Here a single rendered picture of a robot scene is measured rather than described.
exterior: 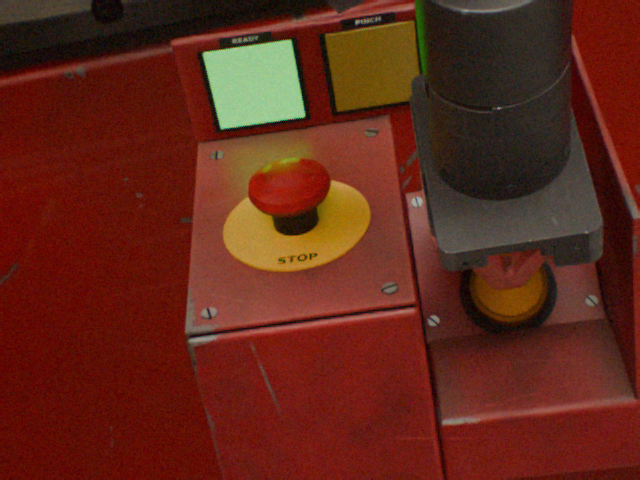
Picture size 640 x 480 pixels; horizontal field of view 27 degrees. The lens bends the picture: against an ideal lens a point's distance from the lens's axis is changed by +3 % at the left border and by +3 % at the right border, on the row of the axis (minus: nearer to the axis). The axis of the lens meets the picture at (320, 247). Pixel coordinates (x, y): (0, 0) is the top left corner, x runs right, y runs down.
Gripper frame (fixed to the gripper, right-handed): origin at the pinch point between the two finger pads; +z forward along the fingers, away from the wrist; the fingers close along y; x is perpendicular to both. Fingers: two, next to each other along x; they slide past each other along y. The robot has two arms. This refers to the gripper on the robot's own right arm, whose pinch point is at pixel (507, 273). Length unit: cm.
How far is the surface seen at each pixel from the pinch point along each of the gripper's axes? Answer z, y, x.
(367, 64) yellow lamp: -3.9, 11.5, 5.1
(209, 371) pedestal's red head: -2.4, -4.5, 14.2
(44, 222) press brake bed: 13.7, 19.6, 27.9
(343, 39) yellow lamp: -5.5, 11.9, 6.1
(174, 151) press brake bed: 10.9, 21.5, 18.6
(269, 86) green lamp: -3.6, 11.5, 10.3
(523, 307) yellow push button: 2.9, -0.1, -0.6
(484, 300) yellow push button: 2.7, 0.5, 1.2
